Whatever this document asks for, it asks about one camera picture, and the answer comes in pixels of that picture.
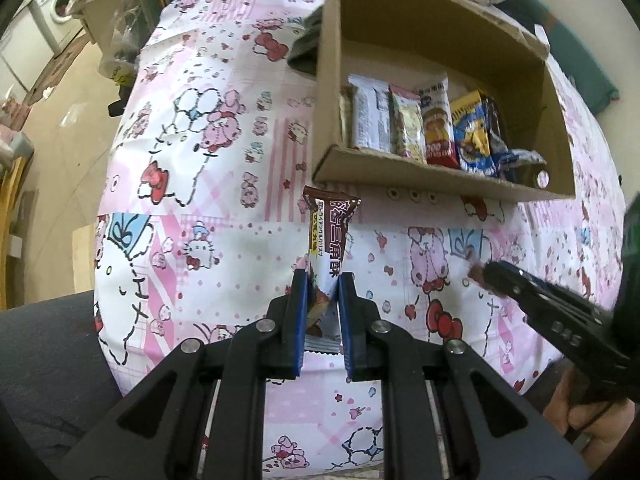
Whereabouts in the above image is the person's right hand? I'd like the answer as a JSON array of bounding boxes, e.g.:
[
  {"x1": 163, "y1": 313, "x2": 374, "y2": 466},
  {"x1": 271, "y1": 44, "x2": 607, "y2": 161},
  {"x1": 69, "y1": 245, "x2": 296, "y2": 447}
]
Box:
[{"x1": 542, "y1": 370, "x2": 638, "y2": 461}]

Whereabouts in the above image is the beige plaid snack packet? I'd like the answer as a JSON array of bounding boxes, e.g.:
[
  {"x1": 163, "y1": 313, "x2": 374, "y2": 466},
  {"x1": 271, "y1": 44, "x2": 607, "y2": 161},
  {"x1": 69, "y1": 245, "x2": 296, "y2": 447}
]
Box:
[{"x1": 389, "y1": 84, "x2": 428, "y2": 165}]

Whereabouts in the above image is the white washing machine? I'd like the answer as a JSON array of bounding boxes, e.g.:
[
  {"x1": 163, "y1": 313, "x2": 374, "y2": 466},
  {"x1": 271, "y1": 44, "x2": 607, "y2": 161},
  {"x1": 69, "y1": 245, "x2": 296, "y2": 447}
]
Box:
[{"x1": 30, "y1": 0, "x2": 86, "y2": 51}]

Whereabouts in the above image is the white grey snack packet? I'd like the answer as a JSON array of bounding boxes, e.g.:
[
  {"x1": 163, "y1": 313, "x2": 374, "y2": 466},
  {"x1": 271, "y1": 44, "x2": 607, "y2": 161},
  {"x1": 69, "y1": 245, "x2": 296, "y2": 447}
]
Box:
[{"x1": 347, "y1": 74, "x2": 393, "y2": 153}]

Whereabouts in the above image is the dark snack packet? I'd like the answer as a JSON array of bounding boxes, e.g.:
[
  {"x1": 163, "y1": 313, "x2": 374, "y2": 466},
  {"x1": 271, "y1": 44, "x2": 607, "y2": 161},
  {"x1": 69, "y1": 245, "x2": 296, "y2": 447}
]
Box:
[{"x1": 482, "y1": 95, "x2": 511, "y2": 178}]

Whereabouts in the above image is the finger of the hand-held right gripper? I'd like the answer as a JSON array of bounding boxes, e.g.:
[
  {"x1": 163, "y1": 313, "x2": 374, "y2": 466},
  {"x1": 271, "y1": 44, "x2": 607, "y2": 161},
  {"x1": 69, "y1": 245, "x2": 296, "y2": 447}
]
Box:
[{"x1": 479, "y1": 260, "x2": 603, "y2": 328}]

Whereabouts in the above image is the small brown snack piece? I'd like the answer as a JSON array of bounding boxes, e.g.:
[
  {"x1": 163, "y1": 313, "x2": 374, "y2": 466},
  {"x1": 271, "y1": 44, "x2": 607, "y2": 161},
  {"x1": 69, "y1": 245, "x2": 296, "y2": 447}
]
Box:
[{"x1": 465, "y1": 259, "x2": 488, "y2": 286}]

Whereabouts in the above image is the pink cartoon printed bed sheet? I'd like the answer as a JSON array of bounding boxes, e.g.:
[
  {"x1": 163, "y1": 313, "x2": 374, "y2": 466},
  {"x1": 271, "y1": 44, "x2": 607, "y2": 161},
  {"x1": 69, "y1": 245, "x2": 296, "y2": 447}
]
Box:
[{"x1": 92, "y1": 0, "x2": 631, "y2": 480}]

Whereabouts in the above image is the dark grey cloth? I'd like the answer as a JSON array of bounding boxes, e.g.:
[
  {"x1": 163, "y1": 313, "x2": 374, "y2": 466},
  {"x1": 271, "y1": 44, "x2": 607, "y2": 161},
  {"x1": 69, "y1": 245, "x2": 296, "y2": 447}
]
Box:
[{"x1": 0, "y1": 290, "x2": 131, "y2": 480}]

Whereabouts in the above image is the blue and white snack packet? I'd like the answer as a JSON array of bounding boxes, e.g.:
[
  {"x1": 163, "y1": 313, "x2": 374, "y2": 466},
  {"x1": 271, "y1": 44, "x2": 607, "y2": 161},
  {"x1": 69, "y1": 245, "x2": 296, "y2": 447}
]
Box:
[{"x1": 497, "y1": 147, "x2": 548, "y2": 183}]

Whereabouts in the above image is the cardboard box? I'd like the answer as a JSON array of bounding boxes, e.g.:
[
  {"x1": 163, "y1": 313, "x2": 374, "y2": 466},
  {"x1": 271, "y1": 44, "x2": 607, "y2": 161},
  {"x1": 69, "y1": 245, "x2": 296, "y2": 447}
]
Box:
[{"x1": 311, "y1": 0, "x2": 578, "y2": 203}]

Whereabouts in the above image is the brown chocolate snack packet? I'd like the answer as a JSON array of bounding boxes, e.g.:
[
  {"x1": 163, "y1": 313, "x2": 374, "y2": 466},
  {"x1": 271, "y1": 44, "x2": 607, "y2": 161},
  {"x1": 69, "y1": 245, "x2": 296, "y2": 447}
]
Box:
[{"x1": 301, "y1": 185, "x2": 362, "y2": 356}]

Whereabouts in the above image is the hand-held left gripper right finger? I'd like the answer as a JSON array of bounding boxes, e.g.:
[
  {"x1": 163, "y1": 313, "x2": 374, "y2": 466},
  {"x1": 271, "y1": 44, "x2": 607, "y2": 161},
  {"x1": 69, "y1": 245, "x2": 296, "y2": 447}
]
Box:
[{"x1": 337, "y1": 275, "x2": 591, "y2": 480}]

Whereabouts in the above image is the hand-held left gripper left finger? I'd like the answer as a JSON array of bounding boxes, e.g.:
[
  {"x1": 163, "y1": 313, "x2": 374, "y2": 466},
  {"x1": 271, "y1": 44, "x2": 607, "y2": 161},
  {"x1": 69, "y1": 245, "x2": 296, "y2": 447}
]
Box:
[{"x1": 60, "y1": 267, "x2": 308, "y2": 480}]

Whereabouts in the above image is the red white-topped snack packet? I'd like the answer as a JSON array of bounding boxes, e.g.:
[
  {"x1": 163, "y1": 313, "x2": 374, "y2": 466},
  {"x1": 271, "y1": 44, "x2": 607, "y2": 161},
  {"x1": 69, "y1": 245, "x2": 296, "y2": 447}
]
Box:
[{"x1": 417, "y1": 76, "x2": 461, "y2": 170}]

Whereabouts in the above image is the dark grey packet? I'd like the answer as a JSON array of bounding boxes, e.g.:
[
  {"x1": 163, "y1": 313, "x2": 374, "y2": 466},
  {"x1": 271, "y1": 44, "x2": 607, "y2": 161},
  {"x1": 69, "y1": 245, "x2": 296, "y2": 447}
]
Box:
[{"x1": 287, "y1": 7, "x2": 326, "y2": 78}]

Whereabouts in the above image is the blue gold-topped snack packet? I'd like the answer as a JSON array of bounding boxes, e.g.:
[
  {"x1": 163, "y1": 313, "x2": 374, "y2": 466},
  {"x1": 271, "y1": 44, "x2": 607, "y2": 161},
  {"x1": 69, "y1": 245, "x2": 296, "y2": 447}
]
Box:
[{"x1": 450, "y1": 89, "x2": 501, "y2": 177}]

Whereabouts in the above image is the clear plastic bag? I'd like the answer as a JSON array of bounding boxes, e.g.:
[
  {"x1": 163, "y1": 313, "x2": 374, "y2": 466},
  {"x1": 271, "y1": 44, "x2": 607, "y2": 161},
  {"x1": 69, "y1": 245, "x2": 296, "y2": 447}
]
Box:
[{"x1": 97, "y1": 5, "x2": 146, "y2": 86}]

